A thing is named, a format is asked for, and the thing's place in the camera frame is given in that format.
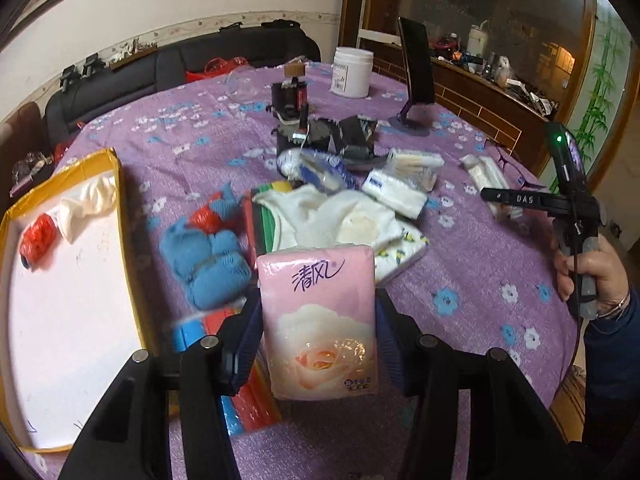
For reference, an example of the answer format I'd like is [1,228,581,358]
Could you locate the pink tissue pack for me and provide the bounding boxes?
[255,244,381,402]

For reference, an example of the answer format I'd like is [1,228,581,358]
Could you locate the person's right hand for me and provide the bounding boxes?
[550,232,633,321]

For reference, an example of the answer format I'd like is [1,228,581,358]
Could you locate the red mesh scrubber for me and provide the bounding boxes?
[20,214,60,267]

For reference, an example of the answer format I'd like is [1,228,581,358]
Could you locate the clear plastic wrap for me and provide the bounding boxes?
[225,62,266,103]

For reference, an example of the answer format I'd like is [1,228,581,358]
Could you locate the purple-framed eyeglasses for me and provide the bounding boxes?
[487,142,551,193]

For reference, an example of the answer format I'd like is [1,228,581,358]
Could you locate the white tissue packet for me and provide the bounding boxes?
[459,154,523,221]

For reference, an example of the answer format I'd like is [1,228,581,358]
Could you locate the lemon print cloth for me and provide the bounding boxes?
[372,225,431,283]

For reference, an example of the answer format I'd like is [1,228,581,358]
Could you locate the purple floral tablecloth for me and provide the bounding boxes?
[30,62,588,480]

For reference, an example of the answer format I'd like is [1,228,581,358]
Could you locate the blue and white plastic bag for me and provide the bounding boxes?
[277,147,361,193]

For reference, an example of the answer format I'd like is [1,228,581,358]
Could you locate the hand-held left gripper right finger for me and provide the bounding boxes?
[372,287,583,480]

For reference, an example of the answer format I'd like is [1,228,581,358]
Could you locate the blue knitted cloth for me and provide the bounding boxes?
[160,220,253,311]

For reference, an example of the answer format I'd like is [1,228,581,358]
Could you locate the wooden tray with trinkets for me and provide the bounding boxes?
[107,40,158,68]

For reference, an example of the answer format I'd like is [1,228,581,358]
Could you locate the cream cloth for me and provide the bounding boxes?
[59,175,120,243]

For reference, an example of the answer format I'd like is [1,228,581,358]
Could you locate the black foil packet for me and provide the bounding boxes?
[306,119,346,153]
[340,115,381,158]

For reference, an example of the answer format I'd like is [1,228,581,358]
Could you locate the white kettle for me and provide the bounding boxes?
[467,20,493,58]

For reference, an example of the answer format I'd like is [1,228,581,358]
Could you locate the black sofa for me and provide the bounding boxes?
[44,20,321,141]

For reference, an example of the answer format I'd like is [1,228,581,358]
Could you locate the white plastic jar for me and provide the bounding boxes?
[330,46,375,98]

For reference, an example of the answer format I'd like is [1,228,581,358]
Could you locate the white towel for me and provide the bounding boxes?
[252,185,403,251]

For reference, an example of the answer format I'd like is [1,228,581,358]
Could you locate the grey phone stand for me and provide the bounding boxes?
[389,102,432,137]

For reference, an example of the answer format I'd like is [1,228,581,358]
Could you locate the white and blue tissue pack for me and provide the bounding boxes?
[361,167,438,220]

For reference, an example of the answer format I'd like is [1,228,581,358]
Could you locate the red plastic bag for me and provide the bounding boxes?
[186,57,251,83]

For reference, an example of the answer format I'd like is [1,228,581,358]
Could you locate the multicoloured sponge pack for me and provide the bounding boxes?
[243,182,293,261]

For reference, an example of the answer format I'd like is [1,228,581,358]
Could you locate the blue and red striped pack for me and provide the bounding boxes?
[170,297,283,436]

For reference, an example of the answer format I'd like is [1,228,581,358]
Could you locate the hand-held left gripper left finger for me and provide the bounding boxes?
[57,297,266,480]

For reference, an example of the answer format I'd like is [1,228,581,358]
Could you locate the black smartphone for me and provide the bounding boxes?
[397,16,436,107]

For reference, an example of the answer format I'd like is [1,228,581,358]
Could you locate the yellow-rimmed cardboard box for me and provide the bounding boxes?
[0,147,166,453]

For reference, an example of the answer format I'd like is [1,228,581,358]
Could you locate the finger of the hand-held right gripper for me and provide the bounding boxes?
[480,186,551,218]

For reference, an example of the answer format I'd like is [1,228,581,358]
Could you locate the small black red-label device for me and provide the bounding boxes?
[270,60,312,123]

